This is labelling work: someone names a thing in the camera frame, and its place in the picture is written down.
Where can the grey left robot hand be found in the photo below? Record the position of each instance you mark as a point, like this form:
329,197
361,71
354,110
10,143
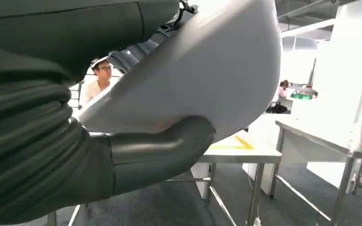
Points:
59,31

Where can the white curved plastic shell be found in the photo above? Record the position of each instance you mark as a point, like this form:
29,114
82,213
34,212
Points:
215,62

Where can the yellow tape mark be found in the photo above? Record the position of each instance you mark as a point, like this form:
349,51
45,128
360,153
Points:
245,143

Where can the steel table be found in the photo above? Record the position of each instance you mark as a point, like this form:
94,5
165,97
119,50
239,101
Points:
309,137
246,154

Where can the green plastic crate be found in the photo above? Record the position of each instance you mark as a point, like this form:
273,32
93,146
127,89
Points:
301,96

